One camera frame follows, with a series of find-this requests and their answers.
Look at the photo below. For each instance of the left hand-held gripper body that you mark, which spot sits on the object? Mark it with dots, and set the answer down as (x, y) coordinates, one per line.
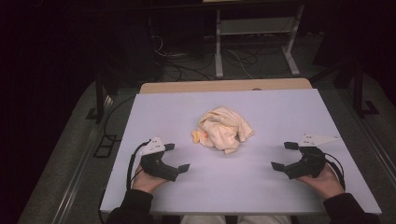
(155, 166)

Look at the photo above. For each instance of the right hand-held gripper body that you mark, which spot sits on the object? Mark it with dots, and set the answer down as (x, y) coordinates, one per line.
(306, 165)

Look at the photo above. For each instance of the cream baby pants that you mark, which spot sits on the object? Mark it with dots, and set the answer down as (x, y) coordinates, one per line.
(222, 129)

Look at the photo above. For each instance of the person's left hand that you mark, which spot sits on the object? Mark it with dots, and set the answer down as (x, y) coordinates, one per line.
(146, 182)

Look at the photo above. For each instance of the person's right hand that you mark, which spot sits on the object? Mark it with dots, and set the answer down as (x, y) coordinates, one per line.
(323, 185)

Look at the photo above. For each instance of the light wooden table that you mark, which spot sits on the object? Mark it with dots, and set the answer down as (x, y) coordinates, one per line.
(218, 85)

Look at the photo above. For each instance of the black metal stand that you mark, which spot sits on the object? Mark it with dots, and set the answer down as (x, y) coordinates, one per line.
(99, 99)
(358, 90)

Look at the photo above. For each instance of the black floor bracket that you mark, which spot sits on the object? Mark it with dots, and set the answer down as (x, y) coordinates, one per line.
(105, 146)

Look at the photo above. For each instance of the metal floor rail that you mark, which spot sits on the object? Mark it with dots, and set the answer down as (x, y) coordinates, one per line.
(373, 146)
(81, 165)

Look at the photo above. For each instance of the white metal stand frame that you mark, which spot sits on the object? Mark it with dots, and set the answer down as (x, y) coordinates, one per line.
(218, 46)

